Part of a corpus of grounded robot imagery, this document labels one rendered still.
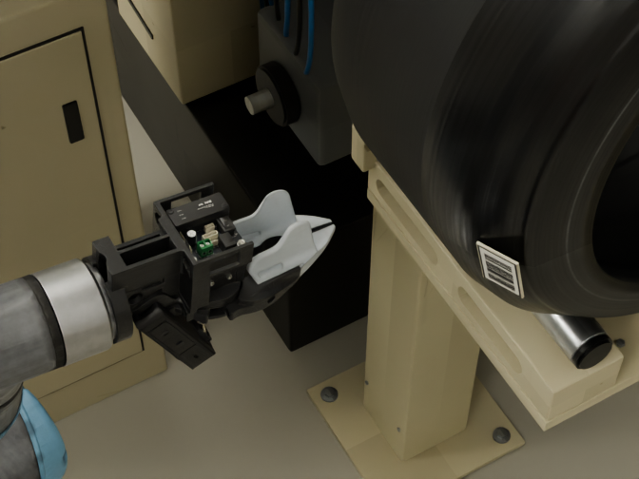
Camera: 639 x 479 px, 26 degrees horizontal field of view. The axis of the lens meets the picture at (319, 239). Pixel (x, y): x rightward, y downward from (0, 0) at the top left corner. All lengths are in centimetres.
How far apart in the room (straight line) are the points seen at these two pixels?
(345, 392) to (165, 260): 134
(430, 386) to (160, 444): 49
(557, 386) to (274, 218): 40
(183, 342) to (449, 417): 118
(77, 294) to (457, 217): 31
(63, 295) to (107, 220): 99
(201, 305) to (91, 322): 9
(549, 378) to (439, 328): 61
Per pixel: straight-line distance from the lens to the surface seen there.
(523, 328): 144
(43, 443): 132
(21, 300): 104
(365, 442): 233
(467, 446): 233
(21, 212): 194
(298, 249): 113
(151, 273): 106
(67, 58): 177
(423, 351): 203
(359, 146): 153
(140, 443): 236
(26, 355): 104
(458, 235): 115
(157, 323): 110
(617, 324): 153
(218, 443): 234
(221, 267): 108
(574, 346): 137
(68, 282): 105
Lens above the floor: 206
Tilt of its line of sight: 53 degrees down
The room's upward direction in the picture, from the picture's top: straight up
